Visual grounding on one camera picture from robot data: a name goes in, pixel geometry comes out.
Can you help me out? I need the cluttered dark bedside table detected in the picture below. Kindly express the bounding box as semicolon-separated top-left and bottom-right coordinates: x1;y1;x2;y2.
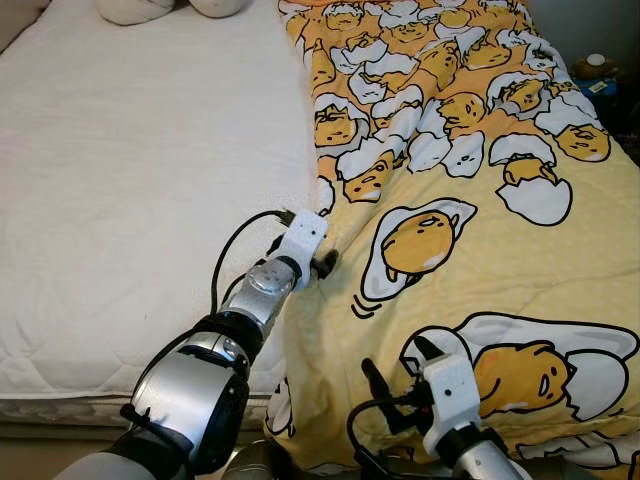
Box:
570;52;640;169

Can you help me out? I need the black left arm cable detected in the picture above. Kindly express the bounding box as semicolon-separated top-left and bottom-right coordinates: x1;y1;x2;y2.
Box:
209;207;297;313

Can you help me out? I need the cream plush toy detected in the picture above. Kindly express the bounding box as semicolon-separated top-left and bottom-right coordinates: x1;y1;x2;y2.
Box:
96;0;253;27

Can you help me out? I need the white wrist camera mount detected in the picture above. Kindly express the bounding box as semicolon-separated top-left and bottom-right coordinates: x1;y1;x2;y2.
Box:
417;350;483;458
274;209;331;293

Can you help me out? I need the yellow cartoon egg blanket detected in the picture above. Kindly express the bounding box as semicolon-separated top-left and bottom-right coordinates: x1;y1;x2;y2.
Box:
262;0;640;478

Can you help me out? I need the grey robot left leg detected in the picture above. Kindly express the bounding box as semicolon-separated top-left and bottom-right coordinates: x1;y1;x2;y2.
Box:
222;442;296;480

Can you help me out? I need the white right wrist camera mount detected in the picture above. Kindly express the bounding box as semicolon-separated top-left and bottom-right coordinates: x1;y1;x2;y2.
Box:
417;350;483;458

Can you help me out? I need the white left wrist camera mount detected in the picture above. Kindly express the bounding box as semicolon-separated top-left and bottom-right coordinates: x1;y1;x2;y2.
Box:
274;209;331;293

